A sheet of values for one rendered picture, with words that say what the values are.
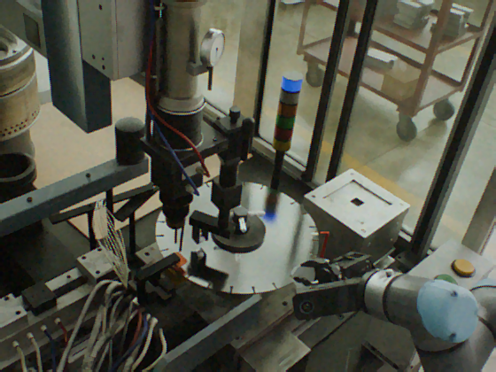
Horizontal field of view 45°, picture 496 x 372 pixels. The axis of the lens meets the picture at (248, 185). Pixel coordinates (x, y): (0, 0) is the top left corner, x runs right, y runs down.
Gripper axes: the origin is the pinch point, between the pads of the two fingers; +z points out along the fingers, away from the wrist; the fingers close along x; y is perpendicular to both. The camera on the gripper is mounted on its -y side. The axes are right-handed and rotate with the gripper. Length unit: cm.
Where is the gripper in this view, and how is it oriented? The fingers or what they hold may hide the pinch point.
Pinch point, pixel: (293, 276)
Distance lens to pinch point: 109.5
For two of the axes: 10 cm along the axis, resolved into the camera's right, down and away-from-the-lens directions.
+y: 8.3, -2.7, 4.9
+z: -5.1, -0.3, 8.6
